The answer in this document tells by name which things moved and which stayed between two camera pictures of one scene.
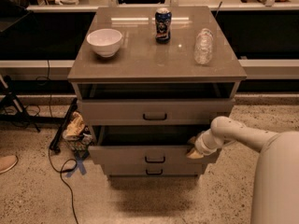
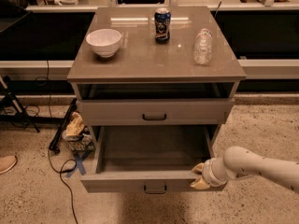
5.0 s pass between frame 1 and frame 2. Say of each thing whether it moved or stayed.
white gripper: moved
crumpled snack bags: stayed
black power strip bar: stayed
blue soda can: stayed
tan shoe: stayed
